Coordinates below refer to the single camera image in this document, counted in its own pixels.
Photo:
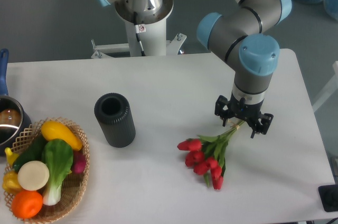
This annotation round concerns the white frame at right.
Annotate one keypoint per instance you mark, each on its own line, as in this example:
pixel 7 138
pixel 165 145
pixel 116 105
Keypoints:
pixel 329 89

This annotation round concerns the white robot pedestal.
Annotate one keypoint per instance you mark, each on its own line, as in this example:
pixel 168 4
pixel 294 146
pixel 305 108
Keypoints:
pixel 145 24

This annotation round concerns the cream round bun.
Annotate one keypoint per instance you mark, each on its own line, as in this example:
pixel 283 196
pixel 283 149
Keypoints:
pixel 33 175

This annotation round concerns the blue handled saucepan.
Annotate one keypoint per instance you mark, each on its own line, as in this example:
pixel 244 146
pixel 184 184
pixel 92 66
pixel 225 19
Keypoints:
pixel 13 117

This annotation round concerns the red tulip bouquet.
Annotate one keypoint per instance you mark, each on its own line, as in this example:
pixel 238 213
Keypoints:
pixel 206 155

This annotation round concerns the black device at edge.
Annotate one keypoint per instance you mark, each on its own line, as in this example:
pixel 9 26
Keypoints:
pixel 328 196

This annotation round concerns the magenta radish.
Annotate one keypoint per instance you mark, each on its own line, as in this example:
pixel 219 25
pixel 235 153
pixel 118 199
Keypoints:
pixel 79 162

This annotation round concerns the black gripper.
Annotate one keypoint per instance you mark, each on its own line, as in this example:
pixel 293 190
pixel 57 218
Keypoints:
pixel 246 107

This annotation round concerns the dark green cucumber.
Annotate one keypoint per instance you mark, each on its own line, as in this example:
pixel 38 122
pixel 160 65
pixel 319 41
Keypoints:
pixel 32 153

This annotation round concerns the yellow squash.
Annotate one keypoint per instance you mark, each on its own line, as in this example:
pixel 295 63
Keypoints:
pixel 52 130

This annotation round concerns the dark grey ribbed vase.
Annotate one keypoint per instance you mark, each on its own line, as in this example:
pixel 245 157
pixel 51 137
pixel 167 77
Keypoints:
pixel 114 116

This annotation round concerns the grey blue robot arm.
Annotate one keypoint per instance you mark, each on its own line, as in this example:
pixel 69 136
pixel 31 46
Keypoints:
pixel 239 40

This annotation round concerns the yellow bell pepper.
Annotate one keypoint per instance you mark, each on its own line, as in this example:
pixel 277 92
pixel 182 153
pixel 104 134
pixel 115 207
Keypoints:
pixel 10 183

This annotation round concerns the orange fruit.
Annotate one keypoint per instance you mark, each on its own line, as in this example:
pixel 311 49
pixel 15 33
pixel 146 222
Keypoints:
pixel 27 204

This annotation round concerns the small yellow banana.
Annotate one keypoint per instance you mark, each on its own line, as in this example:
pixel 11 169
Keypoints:
pixel 10 156

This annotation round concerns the green bok choy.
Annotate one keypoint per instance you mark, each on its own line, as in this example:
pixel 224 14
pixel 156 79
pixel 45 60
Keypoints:
pixel 58 157

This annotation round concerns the woven wicker basket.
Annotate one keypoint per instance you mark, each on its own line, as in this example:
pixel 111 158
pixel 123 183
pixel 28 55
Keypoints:
pixel 74 185

